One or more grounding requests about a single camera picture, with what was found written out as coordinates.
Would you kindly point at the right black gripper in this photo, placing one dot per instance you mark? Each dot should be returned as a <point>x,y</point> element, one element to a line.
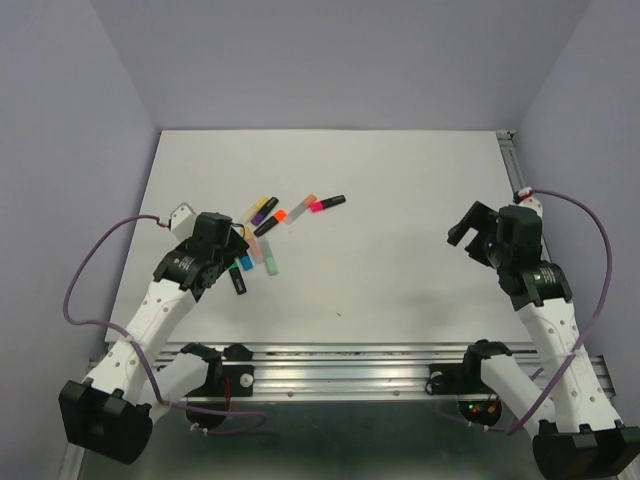
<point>482,218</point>

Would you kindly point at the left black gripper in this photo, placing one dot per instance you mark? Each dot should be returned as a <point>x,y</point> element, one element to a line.
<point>230,251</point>

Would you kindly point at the black highlighter green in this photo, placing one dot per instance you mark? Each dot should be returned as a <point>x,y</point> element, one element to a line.
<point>237,279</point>

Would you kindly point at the black highlighter blue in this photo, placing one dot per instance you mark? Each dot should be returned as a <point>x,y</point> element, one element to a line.
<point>245,260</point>

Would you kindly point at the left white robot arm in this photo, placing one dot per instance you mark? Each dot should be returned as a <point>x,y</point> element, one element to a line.
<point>113,409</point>

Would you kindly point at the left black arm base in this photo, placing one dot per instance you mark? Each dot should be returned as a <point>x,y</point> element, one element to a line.
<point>225,372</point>

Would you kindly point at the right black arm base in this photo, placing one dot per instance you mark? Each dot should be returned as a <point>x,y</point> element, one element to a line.
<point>465,380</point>

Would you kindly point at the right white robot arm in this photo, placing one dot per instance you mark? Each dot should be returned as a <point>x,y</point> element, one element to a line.
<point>575,431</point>

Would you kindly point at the yellow translucent highlighter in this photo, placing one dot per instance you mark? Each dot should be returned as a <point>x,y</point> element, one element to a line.
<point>253,210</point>

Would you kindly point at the translucent highlighter mint green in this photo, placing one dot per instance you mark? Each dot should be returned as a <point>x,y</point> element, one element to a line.
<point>268,257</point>

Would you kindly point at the black highlighter purple cap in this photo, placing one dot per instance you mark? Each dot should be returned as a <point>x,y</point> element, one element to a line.
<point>264,211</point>

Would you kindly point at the black highlighter orange cap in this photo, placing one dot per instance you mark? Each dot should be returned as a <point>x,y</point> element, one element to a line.
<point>270,223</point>

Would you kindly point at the black highlighter pink cap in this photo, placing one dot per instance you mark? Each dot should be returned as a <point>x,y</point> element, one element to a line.
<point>327,203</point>

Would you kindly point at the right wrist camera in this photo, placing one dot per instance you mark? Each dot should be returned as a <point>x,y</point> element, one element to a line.
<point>525,198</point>

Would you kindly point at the aluminium right rail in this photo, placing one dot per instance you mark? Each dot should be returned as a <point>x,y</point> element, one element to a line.
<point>515,165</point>

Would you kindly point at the aluminium rail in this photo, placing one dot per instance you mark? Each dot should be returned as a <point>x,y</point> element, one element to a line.
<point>515,165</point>
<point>343,372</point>

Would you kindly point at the aluminium front rail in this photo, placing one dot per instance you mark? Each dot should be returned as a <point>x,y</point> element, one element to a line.
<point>343,372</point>

